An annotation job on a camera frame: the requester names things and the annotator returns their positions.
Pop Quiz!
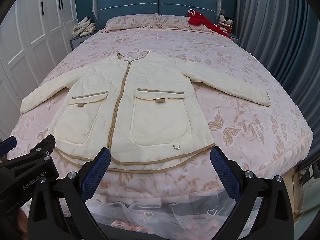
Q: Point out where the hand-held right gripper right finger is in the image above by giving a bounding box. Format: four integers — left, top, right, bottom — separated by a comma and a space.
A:
209, 146, 293, 240

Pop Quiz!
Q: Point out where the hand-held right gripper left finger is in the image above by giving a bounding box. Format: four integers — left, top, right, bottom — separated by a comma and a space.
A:
27, 147, 112, 240

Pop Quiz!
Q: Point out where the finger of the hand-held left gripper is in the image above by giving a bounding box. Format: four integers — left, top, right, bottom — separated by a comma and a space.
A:
0, 135, 18, 156
24, 134, 56, 160

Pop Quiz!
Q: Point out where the cream quilted jacket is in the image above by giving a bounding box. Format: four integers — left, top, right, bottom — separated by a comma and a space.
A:
20, 51, 271, 174

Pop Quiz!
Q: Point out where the pink butterfly bedspread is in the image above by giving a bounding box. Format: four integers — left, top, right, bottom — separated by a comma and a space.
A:
7, 26, 314, 205

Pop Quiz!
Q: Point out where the white wardrobe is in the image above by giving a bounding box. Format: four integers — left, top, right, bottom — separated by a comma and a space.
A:
0, 0, 78, 140

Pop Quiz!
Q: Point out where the pile of cream cloth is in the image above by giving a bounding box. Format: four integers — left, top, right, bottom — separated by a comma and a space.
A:
71, 16, 98, 38

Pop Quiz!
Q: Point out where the pink floral pillow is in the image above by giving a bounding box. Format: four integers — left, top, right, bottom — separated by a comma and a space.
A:
157, 15, 213, 30
103, 13, 162, 32

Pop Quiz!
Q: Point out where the red garment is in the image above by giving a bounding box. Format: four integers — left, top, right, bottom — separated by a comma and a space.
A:
187, 9, 232, 39

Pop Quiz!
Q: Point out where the grey curtain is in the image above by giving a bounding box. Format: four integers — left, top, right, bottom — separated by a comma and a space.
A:
234, 0, 320, 140

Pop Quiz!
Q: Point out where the blue upholstered headboard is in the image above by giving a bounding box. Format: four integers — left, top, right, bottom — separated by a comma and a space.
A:
92, 0, 222, 29

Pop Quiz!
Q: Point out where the wooden bed frame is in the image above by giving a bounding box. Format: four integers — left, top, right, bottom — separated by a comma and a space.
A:
287, 164, 320, 221

